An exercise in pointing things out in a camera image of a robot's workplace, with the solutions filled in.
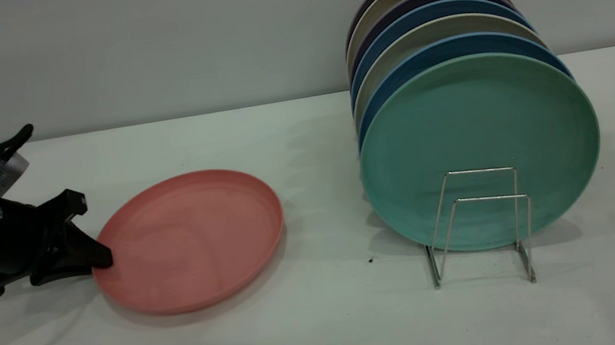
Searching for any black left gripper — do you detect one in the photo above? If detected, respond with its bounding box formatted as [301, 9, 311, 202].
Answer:
[0, 166, 116, 296]

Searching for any pink round plate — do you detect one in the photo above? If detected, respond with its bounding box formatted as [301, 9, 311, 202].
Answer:
[80, 160, 296, 325]

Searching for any silver wire plate rack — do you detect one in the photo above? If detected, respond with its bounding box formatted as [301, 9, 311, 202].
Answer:
[415, 161, 542, 298]

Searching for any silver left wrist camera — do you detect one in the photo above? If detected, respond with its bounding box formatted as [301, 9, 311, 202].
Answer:
[0, 149, 35, 198]

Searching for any green round plate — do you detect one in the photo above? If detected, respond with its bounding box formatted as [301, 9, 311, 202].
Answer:
[346, 39, 614, 266]

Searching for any blue round plate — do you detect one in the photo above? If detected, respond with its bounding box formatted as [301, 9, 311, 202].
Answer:
[339, 0, 542, 110]
[345, 20, 580, 154]

